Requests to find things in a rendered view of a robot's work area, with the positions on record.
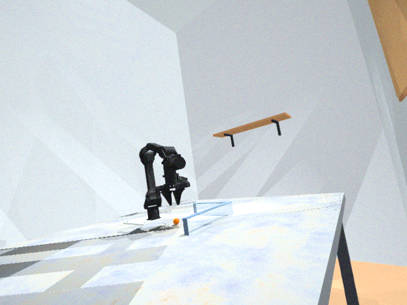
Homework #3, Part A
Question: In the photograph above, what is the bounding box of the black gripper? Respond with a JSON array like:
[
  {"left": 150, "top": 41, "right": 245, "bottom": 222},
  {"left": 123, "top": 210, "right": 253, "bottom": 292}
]
[{"left": 155, "top": 171, "right": 190, "bottom": 206}]

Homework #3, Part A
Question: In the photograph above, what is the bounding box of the clear l-shaped wall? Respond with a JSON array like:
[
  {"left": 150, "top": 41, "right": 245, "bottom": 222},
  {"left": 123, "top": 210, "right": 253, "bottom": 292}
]
[{"left": 187, "top": 202, "right": 233, "bottom": 235}]

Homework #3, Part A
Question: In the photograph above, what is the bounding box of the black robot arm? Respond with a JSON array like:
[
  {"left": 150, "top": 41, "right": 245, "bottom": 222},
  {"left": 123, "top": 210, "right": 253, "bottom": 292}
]
[{"left": 139, "top": 143, "right": 186, "bottom": 220}]

